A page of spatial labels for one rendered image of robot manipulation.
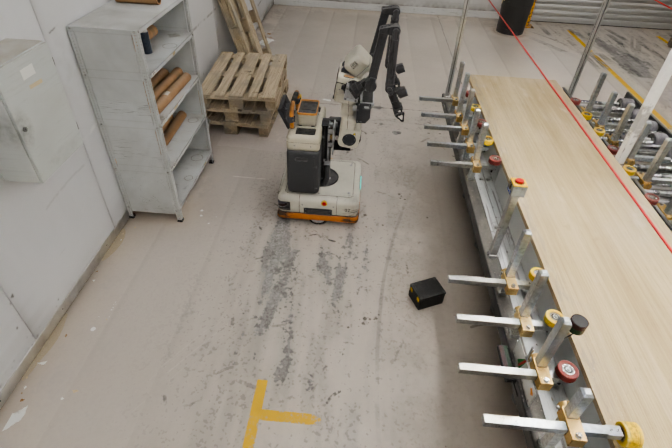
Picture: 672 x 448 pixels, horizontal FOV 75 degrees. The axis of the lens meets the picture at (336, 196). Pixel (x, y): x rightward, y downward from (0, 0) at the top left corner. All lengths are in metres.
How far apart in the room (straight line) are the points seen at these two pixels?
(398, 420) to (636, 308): 1.33
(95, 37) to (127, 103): 0.45
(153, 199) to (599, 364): 3.11
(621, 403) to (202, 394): 2.05
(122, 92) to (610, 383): 3.10
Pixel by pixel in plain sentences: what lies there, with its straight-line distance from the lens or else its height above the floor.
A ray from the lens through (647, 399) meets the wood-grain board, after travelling 2.15.
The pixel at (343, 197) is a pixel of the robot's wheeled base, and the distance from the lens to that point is 3.51.
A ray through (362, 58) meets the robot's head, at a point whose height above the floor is 1.36.
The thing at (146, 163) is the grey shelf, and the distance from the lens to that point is 3.57.
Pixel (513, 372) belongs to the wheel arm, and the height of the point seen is 0.86.
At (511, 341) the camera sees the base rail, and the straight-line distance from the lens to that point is 2.31.
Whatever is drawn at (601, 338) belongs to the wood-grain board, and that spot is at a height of 0.90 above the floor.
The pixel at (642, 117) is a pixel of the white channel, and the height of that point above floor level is 1.22.
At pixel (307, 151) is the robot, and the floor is 0.69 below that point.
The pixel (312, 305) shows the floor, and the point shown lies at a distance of 3.11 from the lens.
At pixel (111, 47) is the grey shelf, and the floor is 1.44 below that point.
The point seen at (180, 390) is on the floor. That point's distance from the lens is 2.89.
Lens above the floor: 2.47
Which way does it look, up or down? 39 degrees down
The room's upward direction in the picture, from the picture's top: 3 degrees clockwise
